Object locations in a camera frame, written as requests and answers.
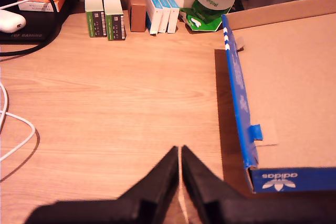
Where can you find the brown cardboard box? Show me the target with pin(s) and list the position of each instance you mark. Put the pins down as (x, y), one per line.
(137, 11)

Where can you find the blue adidas shoebox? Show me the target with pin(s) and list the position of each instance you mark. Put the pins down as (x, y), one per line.
(288, 90)

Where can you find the green Jenkki gum bag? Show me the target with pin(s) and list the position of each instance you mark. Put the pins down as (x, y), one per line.
(210, 6)

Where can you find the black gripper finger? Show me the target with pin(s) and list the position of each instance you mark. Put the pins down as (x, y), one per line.
(162, 182)
(197, 182)

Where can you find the white rounded device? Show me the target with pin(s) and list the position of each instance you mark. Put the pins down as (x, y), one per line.
(10, 22)

